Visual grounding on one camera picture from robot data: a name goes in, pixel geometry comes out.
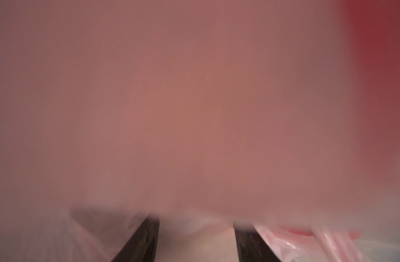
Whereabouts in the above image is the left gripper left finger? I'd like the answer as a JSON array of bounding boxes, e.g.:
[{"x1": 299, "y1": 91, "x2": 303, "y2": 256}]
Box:
[{"x1": 112, "y1": 217, "x2": 160, "y2": 262}]

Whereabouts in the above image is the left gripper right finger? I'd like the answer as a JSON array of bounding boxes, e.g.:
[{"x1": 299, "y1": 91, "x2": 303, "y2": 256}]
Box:
[{"x1": 234, "y1": 227, "x2": 281, "y2": 262}]

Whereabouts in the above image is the pink printed plastic bag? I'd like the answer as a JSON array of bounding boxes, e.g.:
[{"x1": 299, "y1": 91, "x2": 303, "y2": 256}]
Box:
[{"x1": 0, "y1": 1, "x2": 400, "y2": 262}]

